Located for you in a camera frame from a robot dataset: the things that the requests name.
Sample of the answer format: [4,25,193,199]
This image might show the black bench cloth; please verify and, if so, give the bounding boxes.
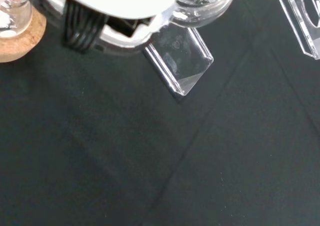
[0,0,320,226]

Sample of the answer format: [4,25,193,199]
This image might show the small round-bottom glass flask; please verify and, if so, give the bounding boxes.
[0,0,34,38]

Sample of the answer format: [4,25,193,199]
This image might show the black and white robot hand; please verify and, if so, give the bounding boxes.
[18,0,185,56]

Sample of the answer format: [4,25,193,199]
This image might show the cork ring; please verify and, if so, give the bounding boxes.
[0,9,48,64]

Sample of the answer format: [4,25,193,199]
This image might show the clear acrylic funnel stand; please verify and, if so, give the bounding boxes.
[143,0,320,97]

